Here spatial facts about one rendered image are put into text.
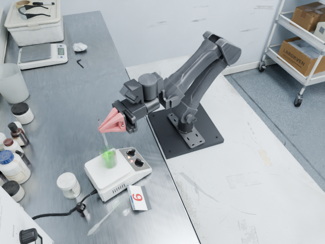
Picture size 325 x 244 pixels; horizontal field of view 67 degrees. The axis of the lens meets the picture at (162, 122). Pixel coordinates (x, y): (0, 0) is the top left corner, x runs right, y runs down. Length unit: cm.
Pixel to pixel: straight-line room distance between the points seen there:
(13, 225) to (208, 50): 69
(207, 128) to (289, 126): 160
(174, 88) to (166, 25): 157
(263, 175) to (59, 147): 80
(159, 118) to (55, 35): 94
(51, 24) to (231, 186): 135
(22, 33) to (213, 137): 127
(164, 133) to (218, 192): 32
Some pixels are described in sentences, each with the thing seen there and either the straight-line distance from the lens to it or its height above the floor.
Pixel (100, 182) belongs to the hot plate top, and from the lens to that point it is 83.
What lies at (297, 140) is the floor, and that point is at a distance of 249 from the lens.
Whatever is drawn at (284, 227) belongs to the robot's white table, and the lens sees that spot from 93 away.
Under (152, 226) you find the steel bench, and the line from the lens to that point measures 85.
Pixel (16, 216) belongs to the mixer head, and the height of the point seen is 144.
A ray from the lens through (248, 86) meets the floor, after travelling 287.
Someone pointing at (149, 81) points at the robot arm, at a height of 125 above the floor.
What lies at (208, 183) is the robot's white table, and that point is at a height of 90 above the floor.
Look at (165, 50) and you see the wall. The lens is 243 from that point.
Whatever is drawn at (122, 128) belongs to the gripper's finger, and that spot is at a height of 114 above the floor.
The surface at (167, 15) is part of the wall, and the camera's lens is 229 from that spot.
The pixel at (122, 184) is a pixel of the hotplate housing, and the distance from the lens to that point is 86.
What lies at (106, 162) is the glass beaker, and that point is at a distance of 82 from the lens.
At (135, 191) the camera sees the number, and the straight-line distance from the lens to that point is 87.
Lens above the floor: 170
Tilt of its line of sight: 47 degrees down
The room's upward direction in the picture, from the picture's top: straight up
